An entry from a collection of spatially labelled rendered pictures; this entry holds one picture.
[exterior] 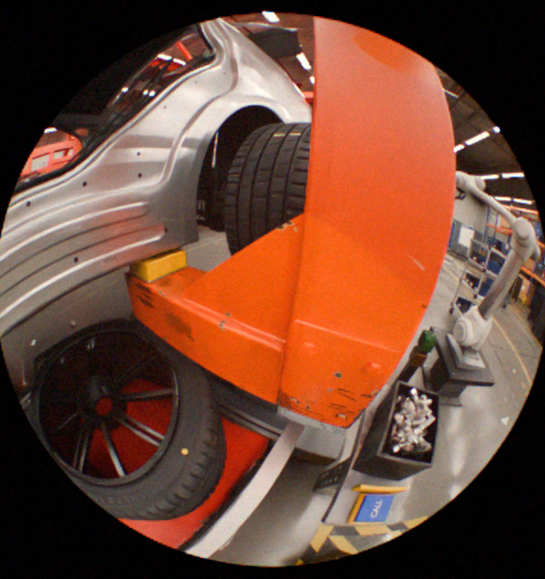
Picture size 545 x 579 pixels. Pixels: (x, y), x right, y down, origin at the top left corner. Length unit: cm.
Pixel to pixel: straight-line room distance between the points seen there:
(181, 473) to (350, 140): 51
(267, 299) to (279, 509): 80
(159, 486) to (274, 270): 42
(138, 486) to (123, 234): 50
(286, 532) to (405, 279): 89
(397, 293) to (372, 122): 18
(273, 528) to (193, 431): 61
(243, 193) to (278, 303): 30
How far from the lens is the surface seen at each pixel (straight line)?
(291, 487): 89
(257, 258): 27
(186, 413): 44
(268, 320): 30
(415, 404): 47
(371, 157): 21
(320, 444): 82
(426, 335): 50
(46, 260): 43
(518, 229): 103
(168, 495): 40
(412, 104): 25
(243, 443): 64
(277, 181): 46
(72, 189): 46
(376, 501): 46
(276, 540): 91
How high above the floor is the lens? 88
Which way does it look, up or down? 27 degrees down
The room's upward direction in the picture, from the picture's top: 5 degrees clockwise
